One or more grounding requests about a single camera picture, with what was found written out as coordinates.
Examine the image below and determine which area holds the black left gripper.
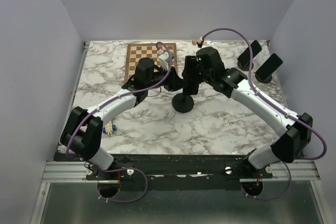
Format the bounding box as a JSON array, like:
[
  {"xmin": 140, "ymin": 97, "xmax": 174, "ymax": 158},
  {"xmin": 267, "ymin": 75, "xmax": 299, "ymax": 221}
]
[{"xmin": 145, "ymin": 63, "xmax": 188, "ymax": 91}]

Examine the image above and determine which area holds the black round-base phone stand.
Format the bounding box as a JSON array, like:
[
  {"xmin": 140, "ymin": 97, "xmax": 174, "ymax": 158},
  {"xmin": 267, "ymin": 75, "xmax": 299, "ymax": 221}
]
[{"xmin": 172, "ymin": 93, "xmax": 194, "ymax": 113}]

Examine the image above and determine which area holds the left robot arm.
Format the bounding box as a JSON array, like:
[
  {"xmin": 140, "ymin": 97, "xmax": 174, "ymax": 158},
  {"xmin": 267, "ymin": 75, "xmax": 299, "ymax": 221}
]
[{"xmin": 60, "ymin": 58, "xmax": 184, "ymax": 179}]

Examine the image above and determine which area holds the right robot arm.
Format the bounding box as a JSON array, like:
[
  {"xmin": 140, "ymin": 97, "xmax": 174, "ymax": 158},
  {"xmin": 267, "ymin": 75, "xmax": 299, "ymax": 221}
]
[{"xmin": 196, "ymin": 47, "xmax": 312, "ymax": 178}]

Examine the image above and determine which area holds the round wooden stand right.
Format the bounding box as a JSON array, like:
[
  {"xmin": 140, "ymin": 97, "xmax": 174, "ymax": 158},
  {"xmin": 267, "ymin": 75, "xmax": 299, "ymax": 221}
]
[{"xmin": 255, "ymin": 74, "xmax": 272, "ymax": 83}]

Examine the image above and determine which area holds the wooden chessboard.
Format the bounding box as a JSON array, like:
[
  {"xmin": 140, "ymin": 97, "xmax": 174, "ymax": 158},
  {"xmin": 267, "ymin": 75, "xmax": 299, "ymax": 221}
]
[{"xmin": 124, "ymin": 42, "xmax": 161, "ymax": 81}]

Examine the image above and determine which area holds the beige blue toy block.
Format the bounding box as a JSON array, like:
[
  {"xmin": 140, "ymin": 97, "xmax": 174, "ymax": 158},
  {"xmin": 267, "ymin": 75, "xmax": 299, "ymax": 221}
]
[{"xmin": 102, "ymin": 121, "xmax": 117, "ymax": 135}]

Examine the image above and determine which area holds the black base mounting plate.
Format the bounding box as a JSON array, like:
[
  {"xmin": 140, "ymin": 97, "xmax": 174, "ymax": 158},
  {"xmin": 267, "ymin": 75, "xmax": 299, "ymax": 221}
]
[{"xmin": 54, "ymin": 153, "xmax": 305, "ymax": 192}]

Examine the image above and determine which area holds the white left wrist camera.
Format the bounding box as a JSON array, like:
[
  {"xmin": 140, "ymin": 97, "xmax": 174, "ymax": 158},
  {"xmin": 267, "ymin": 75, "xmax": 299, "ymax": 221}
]
[{"xmin": 158, "ymin": 51, "xmax": 174, "ymax": 71}]

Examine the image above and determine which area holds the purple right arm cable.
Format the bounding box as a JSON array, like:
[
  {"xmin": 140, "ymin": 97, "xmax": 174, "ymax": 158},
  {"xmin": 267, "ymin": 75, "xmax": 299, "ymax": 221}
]
[{"xmin": 202, "ymin": 28, "xmax": 328, "ymax": 200}]

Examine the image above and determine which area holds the aluminium rail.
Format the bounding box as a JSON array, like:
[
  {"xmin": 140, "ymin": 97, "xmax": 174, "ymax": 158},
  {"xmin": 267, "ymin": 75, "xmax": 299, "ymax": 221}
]
[{"xmin": 42, "ymin": 160, "xmax": 320, "ymax": 184}]

